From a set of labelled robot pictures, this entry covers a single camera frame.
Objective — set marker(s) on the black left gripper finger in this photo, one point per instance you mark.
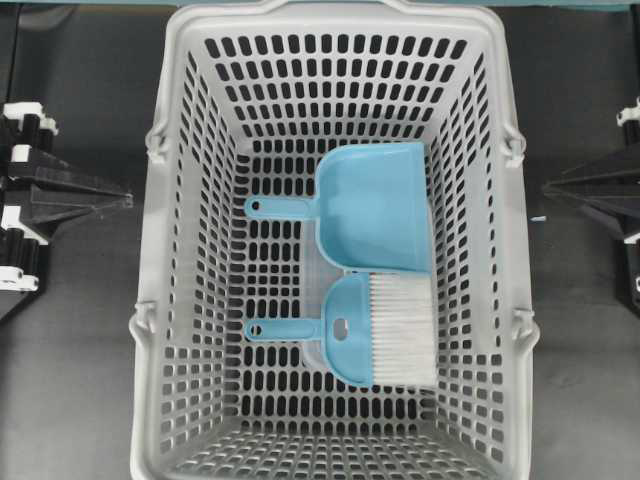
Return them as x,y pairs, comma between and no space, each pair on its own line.
48,171
48,209

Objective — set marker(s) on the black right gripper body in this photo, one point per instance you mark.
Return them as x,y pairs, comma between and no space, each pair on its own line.
628,119

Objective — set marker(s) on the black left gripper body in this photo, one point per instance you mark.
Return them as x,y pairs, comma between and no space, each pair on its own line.
25,250

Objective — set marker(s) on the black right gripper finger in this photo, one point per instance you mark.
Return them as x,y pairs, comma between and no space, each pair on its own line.
603,204
598,173

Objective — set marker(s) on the grey plastic shopping basket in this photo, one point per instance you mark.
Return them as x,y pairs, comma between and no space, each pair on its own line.
251,96

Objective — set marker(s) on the light blue hand brush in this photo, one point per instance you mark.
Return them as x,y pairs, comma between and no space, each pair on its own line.
374,329

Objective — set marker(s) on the light blue dustpan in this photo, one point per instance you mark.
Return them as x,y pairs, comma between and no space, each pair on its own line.
370,208

